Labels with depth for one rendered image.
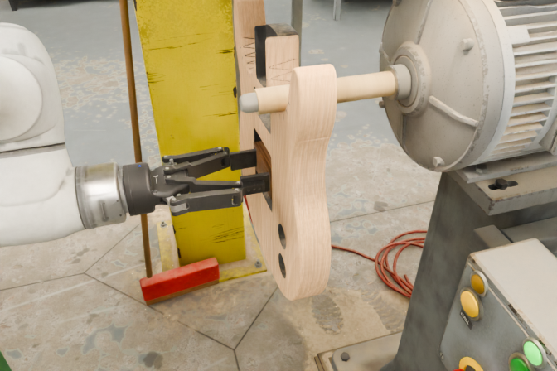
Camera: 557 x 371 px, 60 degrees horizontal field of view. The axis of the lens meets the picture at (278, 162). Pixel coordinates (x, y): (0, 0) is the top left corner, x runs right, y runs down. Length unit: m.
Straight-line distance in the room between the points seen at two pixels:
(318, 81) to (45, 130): 0.36
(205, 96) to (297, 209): 1.00
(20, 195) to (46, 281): 1.54
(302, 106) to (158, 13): 0.97
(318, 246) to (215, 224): 1.28
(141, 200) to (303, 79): 0.30
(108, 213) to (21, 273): 1.61
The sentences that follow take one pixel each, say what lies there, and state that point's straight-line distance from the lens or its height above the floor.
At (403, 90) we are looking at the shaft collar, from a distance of 0.64.
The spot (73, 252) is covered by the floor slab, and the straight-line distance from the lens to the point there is 2.30.
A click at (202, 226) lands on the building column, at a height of 0.26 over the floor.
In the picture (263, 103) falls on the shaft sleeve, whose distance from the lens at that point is 0.58.
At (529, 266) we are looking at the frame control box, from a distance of 0.63.
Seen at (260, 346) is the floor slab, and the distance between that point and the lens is 1.84.
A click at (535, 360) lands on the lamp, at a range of 0.57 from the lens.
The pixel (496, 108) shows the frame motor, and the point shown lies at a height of 1.27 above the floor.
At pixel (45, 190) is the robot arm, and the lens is 0.69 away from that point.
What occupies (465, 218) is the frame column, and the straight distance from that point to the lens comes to 0.91.
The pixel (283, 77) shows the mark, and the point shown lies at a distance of 0.65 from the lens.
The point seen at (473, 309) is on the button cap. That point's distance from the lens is 0.62.
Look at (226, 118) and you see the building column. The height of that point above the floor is 0.72.
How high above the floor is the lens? 1.54
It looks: 36 degrees down
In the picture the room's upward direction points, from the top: straight up
